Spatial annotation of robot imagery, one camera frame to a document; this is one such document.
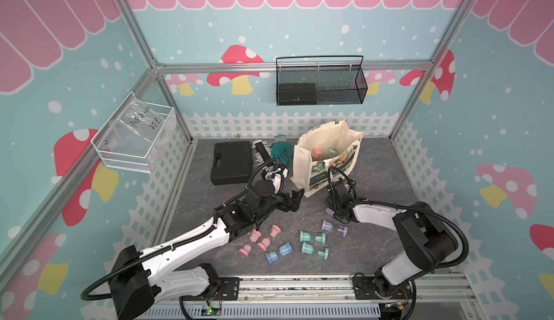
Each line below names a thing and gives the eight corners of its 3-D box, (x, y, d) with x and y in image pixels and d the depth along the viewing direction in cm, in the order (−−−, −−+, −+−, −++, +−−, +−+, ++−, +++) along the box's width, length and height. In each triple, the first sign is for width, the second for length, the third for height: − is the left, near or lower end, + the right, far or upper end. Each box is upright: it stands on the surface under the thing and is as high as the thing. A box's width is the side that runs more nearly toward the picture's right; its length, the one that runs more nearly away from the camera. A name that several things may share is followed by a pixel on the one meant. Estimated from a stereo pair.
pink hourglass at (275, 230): (256, 245, 85) (256, 242, 83) (275, 225, 90) (275, 222, 88) (262, 251, 84) (262, 249, 81) (281, 231, 89) (281, 228, 86)
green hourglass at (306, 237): (299, 241, 86) (299, 239, 84) (299, 233, 88) (300, 230, 86) (324, 243, 86) (325, 240, 83) (324, 235, 88) (325, 232, 85)
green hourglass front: (299, 252, 84) (300, 249, 81) (301, 243, 86) (302, 241, 83) (327, 260, 82) (328, 257, 79) (328, 251, 84) (329, 248, 81)
